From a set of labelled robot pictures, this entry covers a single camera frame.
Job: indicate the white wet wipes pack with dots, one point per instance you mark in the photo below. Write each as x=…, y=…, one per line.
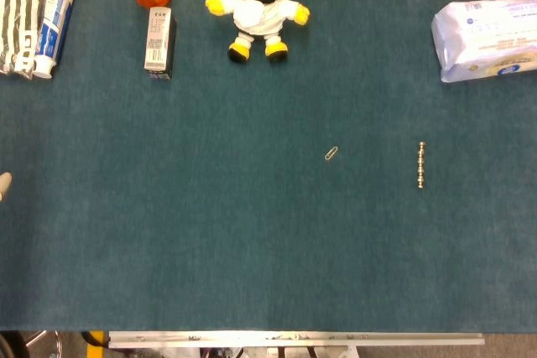
x=486, y=37

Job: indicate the silver paper clip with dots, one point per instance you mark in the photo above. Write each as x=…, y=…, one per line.
x=331, y=153

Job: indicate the gold bead chain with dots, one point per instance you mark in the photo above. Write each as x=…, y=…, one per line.
x=420, y=165

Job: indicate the white blue toothpaste tube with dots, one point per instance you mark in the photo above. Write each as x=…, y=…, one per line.
x=52, y=27

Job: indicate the white black barcode box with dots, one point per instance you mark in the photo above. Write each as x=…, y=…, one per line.
x=158, y=41

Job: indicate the aluminium frame rail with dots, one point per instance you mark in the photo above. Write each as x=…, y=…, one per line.
x=293, y=339

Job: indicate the black white yellow plush doll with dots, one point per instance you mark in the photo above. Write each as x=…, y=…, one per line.
x=256, y=10

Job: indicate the black white striped bag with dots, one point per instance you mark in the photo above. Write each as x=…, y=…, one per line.
x=19, y=14

